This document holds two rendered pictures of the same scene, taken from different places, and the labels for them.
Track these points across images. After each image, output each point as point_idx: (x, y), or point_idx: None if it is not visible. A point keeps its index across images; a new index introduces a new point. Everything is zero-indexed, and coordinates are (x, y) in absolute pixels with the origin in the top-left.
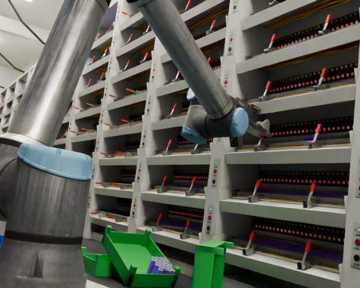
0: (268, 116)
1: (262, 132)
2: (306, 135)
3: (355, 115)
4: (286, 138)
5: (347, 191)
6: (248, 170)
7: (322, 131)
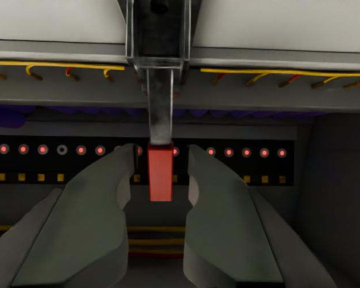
0: (283, 207)
1: (63, 204)
2: (80, 135)
3: None
4: (180, 131)
5: None
6: None
7: (16, 142)
